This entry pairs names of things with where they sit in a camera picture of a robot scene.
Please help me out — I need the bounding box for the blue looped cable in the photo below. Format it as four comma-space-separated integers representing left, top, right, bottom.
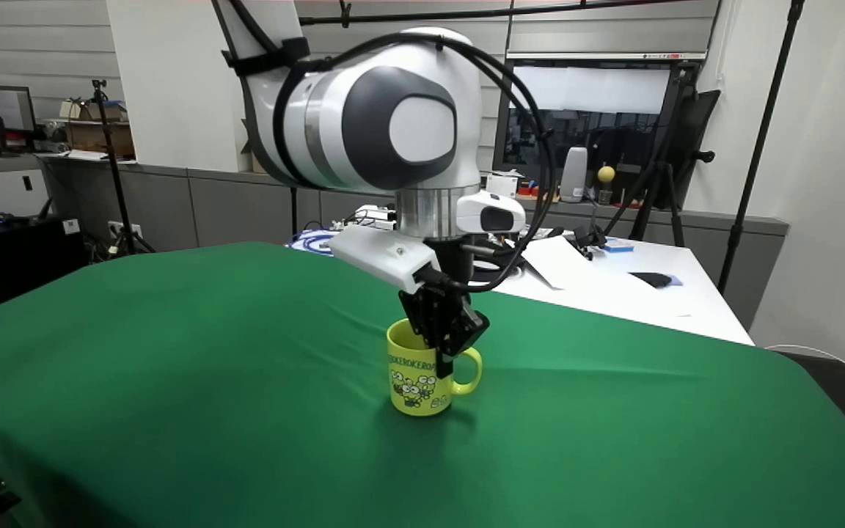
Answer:
287, 227, 342, 261

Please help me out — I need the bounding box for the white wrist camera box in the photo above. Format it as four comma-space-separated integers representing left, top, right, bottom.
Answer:
328, 227, 441, 298

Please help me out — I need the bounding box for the thin black pole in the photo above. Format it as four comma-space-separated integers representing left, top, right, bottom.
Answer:
715, 0, 807, 298

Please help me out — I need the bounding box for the dark monitor screen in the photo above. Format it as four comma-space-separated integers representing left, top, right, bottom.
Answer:
492, 62, 687, 216

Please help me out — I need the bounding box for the green tablecloth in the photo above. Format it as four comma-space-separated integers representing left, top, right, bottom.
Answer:
0, 240, 845, 528

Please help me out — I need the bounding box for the yellow ball on stick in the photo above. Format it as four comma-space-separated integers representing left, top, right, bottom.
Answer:
592, 163, 618, 238

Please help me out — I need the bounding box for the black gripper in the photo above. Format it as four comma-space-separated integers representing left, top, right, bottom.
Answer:
395, 261, 492, 383

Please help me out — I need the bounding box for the brown cardboard box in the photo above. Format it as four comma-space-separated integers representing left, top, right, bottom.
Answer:
55, 114, 137, 163

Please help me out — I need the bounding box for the black bin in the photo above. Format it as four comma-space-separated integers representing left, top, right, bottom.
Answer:
0, 213, 93, 323

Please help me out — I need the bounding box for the yellow printed mug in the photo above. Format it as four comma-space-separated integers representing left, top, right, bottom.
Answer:
383, 318, 488, 422

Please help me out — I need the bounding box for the grey counter shelf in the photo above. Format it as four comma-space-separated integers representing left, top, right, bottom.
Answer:
39, 157, 793, 333

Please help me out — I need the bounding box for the black light stand tripod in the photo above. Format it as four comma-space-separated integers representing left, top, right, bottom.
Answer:
84, 76, 157, 261

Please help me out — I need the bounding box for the white tilted panel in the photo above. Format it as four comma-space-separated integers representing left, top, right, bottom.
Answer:
556, 144, 590, 207

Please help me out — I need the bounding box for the black camera tripod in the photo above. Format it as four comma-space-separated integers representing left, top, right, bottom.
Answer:
625, 62, 718, 248

